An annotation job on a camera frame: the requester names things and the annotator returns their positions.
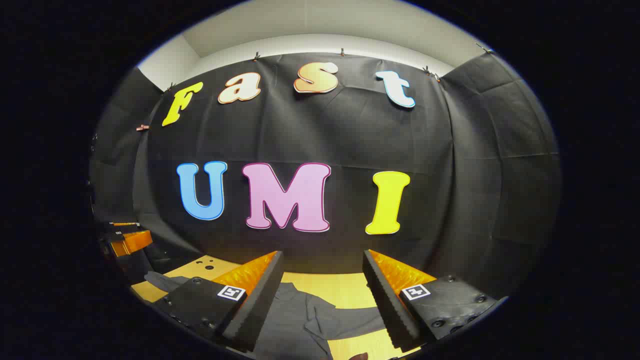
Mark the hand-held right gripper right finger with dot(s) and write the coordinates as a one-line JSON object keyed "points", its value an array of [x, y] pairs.
{"points": [[387, 305]]}

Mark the grey collared shirt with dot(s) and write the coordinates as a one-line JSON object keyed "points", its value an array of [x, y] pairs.
{"points": [[295, 320]]}

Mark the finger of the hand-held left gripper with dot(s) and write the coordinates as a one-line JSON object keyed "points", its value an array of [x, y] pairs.
{"points": [[131, 243], [124, 227]]}

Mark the black backdrop cloth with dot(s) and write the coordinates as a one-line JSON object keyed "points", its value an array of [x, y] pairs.
{"points": [[350, 140]]}

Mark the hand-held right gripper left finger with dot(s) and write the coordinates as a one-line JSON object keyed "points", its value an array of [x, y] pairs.
{"points": [[260, 305]]}

